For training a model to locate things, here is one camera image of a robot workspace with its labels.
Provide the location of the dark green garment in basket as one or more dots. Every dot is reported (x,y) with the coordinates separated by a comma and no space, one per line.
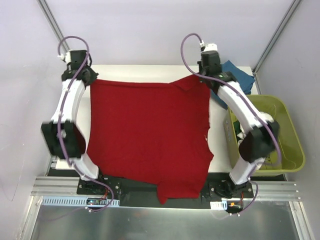
(237,127)

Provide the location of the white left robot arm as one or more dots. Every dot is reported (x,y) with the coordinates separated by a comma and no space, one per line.
(63,137)

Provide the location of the aluminium front frame rail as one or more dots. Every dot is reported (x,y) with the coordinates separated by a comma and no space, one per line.
(67,187)

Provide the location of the right aluminium frame post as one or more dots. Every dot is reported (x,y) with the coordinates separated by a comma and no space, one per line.
(294,5)

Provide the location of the white cable duct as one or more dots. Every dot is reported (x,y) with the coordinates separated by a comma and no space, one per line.
(219,205)
(68,201)

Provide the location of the right white cable duct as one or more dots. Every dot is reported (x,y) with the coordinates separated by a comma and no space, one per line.
(219,205)

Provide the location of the red t-shirt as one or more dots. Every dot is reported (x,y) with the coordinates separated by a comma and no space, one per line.
(154,133)

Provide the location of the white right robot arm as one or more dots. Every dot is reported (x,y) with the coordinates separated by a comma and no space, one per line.
(261,135)

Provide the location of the left aluminium frame post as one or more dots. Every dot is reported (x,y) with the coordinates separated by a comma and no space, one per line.
(48,14)

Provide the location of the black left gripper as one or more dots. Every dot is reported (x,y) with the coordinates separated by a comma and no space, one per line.
(91,75)

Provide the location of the aluminium frame post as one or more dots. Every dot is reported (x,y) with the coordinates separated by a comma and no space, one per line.
(48,14)
(294,5)

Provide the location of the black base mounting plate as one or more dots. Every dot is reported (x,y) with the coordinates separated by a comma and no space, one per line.
(130,193)

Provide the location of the green plastic basket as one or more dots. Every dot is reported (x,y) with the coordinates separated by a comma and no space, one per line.
(292,154)

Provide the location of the left white cable duct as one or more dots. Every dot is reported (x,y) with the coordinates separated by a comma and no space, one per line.
(68,201)

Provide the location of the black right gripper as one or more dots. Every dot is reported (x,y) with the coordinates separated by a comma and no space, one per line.
(204,78)

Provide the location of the folded blue t-shirt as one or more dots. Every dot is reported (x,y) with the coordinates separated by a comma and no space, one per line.
(245,81)

